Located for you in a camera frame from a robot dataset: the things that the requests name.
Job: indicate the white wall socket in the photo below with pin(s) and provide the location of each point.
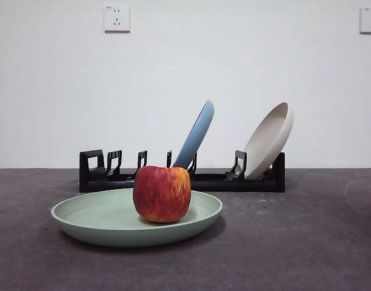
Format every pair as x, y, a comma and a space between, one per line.
370, 20
117, 18

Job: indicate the black plate rack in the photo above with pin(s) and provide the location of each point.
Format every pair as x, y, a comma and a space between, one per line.
91, 182

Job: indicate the red yellow apple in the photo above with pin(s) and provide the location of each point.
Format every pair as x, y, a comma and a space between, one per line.
161, 194

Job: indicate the beige round plate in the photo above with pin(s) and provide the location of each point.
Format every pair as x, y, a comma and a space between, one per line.
270, 136

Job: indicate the light blue round plate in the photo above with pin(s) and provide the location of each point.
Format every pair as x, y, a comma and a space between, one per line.
197, 133

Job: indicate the green round plate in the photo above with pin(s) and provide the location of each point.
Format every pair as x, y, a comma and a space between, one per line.
97, 218

